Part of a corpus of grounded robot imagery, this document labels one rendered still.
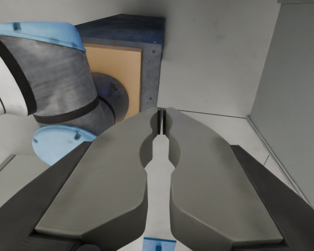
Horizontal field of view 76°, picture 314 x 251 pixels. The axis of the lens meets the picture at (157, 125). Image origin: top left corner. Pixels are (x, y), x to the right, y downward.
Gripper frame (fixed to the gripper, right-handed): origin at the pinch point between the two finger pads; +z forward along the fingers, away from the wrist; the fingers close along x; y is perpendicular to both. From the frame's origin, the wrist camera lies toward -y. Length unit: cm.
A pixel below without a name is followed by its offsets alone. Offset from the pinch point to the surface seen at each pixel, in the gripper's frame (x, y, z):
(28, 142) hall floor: -132, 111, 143
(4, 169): -148, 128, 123
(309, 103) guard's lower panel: 71, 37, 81
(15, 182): -127, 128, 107
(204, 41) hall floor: 28, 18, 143
